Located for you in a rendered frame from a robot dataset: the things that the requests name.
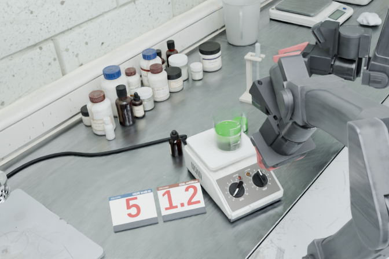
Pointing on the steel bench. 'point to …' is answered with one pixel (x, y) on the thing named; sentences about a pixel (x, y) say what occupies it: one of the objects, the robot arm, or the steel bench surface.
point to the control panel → (260, 192)
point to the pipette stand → (249, 76)
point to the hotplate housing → (213, 191)
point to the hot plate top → (217, 157)
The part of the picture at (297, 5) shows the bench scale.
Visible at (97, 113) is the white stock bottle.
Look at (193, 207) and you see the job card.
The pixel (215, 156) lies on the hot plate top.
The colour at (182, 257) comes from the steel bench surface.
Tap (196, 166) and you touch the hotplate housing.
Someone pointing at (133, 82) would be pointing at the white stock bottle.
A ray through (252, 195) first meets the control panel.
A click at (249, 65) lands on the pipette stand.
